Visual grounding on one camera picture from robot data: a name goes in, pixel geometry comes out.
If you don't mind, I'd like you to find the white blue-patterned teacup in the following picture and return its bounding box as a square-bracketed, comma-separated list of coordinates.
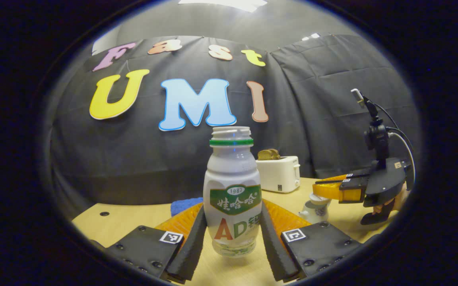
[299, 200, 330, 225]

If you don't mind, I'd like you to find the white plastic water bottle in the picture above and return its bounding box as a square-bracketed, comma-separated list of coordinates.
[203, 126, 262, 258]

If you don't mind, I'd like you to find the white toaster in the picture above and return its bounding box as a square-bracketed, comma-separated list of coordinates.
[256, 156, 301, 193]

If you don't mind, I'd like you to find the white cable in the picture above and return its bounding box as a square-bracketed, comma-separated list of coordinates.
[388, 131, 417, 191]

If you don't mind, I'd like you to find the ceiling light panel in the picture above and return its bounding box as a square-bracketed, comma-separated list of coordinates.
[178, 0, 268, 12]

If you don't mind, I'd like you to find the black backdrop cloth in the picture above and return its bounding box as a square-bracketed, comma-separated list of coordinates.
[50, 34, 422, 221]

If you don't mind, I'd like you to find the brown bread slice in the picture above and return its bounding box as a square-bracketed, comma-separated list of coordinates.
[257, 149, 281, 161]

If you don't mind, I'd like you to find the white teacup lid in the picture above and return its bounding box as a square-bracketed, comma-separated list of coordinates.
[310, 193, 332, 206]

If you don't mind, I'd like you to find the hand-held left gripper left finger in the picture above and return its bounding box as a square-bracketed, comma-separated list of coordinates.
[89, 202, 207, 284]

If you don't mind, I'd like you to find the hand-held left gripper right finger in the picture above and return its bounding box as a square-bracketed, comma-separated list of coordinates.
[259, 199, 380, 283]

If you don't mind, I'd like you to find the blue towel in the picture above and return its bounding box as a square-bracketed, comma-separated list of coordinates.
[170, 197, 204, 217]

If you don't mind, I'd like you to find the black cable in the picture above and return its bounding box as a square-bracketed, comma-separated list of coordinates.
[373, 102, 415, 167]

